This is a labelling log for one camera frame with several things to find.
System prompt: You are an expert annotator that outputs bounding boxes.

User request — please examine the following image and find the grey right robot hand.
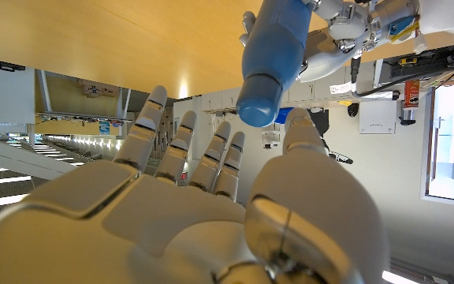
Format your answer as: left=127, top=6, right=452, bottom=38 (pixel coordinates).
left=0, top=84, right=389, bottom=284

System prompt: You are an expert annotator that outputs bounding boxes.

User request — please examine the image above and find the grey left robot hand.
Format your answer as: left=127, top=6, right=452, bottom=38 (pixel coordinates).
left=238, top=0, right=376, bottom=84

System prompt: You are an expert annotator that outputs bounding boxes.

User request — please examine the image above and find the blue metal bottle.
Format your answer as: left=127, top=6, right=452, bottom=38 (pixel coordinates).
left=241, top=0, right=314, bottom=94

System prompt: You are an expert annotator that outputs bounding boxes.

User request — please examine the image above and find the blue bottle cap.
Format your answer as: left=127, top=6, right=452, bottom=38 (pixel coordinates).
left=235, top=73, right=285, bottom=129

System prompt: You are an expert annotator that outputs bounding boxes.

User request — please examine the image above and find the long white cabinet row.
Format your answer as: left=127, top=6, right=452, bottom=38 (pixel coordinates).
left=173, top=65, right=376, bottom=114

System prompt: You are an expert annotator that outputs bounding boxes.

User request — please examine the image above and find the glass window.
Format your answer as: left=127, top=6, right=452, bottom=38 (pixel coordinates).
left=419, top=82, right=454, bottom=206

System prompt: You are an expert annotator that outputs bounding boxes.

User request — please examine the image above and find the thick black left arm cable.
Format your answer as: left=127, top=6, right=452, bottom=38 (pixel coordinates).
left=350, top=54, right=454, bottom=99

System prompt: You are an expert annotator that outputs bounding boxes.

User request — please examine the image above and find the white cable label tag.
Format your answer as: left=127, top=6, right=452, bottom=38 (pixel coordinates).
left=329, top=81, right=354, bottom=95

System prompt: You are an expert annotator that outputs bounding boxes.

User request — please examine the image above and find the white wall box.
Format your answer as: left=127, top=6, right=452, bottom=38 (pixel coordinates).
left=359, top=100, right=397, bottom=135

